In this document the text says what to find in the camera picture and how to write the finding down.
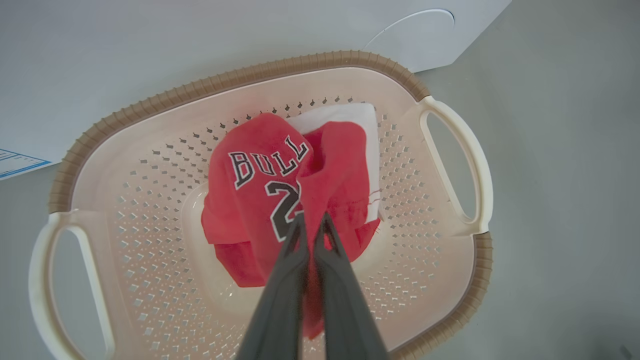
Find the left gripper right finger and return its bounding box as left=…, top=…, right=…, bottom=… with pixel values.
left=314, top=212, right=390, bottom=360

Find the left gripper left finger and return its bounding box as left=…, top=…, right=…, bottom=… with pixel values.
left=235, top=212, right=310, bottom=360

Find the red basketball jersey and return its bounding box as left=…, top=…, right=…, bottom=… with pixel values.
left=201, top=112, right=382, bottom=341

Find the white cloth with red trim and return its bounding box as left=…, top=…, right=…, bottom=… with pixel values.
left=286, top=102, right=386, bottom=223

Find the cream laundry basket brown rim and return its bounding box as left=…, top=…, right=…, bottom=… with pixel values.
left=28, top=50, right=494, bottom=360

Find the white front-load washing machine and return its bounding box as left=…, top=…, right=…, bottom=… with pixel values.
left=0, top=0, right=513, bottom=166

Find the round filter access cover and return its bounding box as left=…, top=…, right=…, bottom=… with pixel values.
left=362, top=9, right=456, bottom=51

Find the blue energy label sticker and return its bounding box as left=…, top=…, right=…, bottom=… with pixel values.
left=0, top=148, right=53, bottom=181

